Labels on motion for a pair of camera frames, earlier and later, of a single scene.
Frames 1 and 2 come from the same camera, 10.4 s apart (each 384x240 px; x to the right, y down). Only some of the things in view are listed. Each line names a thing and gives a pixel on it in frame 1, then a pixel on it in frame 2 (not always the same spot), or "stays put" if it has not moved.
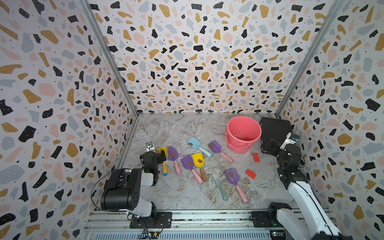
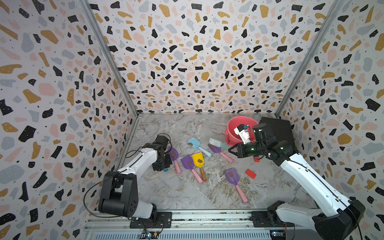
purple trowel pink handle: [172, 155] stays put
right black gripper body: [276, 151] → [250, 150]
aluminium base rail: [116, 225] stays put
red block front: [252, 174] stays put
